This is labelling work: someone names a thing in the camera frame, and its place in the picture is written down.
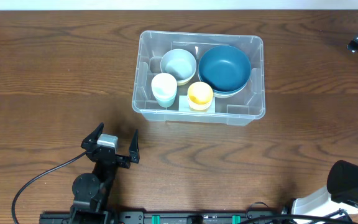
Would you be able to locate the clear plastic storage container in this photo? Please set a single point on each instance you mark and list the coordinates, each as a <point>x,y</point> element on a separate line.
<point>239,109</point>

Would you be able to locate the white small bowl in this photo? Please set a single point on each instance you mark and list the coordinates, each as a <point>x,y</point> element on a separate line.
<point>186,72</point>

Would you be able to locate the dark blue bowl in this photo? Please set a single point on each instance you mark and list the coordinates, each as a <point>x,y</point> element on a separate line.
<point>225,84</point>
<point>224,60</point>

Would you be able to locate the green cup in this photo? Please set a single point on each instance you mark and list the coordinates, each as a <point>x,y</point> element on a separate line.
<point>165,103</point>

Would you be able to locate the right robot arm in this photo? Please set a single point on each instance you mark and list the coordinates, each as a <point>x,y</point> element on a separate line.
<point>340,193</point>

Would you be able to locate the pink cup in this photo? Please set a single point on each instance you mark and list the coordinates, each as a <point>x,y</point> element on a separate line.
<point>194,105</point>

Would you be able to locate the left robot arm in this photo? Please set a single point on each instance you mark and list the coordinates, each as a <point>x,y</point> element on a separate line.
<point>91,190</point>

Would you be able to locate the beige large bowl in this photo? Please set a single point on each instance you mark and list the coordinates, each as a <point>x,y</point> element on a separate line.
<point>225,94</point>

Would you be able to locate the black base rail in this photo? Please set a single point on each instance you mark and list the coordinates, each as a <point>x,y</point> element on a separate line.
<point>184,218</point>

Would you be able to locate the yellow small bowl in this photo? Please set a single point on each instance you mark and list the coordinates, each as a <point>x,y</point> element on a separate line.
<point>183,82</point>

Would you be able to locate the light grey small bowl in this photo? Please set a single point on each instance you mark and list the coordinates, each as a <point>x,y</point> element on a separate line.
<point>180,63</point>

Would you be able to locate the light blue cup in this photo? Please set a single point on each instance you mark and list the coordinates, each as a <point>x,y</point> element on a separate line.
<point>167,97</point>

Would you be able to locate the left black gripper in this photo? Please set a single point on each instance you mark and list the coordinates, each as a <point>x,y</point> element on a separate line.
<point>133,154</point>

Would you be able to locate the yellow cup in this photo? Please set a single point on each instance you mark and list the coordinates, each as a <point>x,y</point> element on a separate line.
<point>201,109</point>
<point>200,93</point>

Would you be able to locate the cream white cup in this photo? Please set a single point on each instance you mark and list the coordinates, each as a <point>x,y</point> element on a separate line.
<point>164,83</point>

